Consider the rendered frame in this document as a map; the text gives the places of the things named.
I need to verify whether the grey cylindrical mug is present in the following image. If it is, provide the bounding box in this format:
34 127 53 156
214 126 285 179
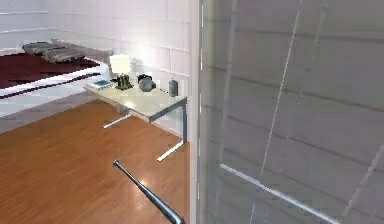
168 78 179 98

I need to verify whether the round grey alarm clock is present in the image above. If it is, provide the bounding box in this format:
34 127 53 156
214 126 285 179
136 73 157 93

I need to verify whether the pale desk with grey legs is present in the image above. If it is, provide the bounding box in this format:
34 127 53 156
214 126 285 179
83 79 189 163

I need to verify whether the dark green statue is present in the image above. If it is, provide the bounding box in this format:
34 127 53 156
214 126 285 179
111 73 135 92

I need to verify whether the white shade table lamp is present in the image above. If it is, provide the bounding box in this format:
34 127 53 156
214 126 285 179
108 53 132 76

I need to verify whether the grey metal baseball bat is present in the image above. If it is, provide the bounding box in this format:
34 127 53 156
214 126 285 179
112 159 186 224

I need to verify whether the white and blue book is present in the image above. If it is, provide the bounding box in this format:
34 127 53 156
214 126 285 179
87 79 114 91

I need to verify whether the grey pillow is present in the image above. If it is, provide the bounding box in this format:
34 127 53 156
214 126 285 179
41 48 87 65
22 41 62 57

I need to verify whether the bed with dark red blanket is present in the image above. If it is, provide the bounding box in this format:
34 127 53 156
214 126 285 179
0 38 115 118

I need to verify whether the large wall mirror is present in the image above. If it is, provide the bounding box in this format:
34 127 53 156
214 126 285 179
197 0 384 224

